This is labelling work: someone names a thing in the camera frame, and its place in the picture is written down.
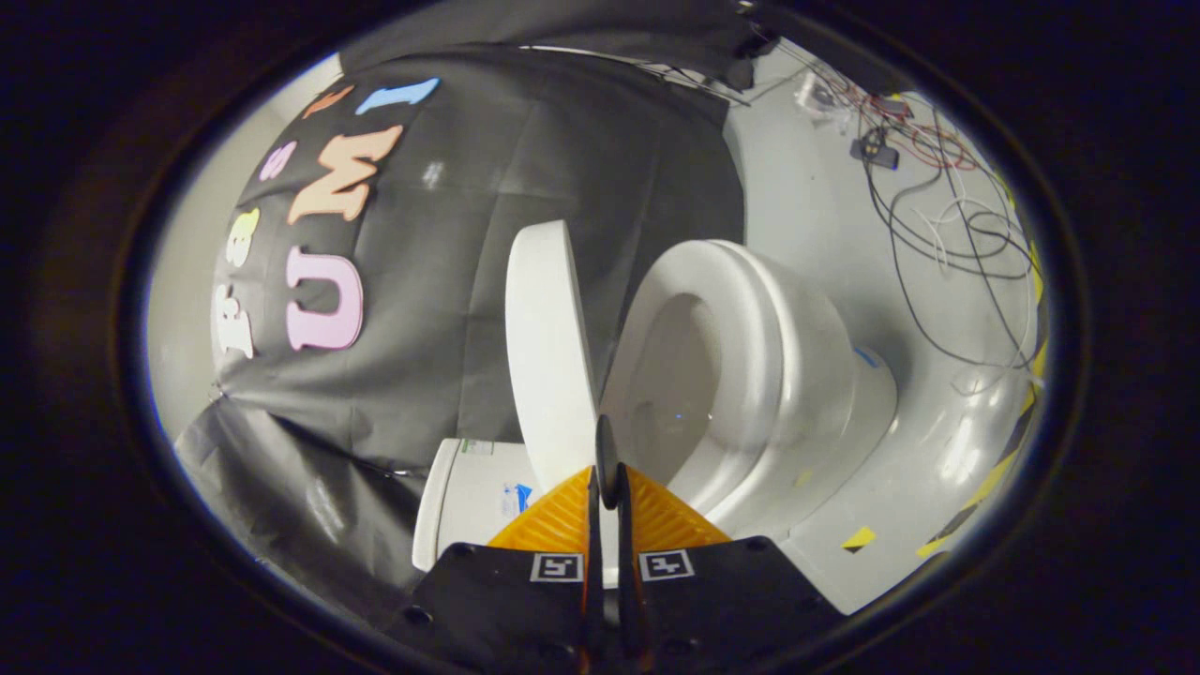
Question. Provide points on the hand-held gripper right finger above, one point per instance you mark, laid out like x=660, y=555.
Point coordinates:
x=630, y=581

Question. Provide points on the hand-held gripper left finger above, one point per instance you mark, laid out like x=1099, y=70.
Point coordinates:
x=593, y=562

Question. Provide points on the white toilet lid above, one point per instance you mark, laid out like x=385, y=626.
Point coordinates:
x=548, y=356

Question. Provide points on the white toilet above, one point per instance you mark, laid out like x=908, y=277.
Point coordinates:
x=825, y=394

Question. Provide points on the white toilet seat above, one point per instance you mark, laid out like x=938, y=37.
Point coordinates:
x=750, y=309

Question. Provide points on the small yellow black tape piece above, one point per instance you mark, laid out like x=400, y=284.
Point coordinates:
x=859, y=539

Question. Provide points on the black backdrop cloth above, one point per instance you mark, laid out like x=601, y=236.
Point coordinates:
x=450, y=281

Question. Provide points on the yellow black hazard tape strip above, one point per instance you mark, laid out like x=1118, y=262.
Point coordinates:
x=994, y=469

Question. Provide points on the black power adapter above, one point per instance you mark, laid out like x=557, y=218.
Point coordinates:
x=877, y=153

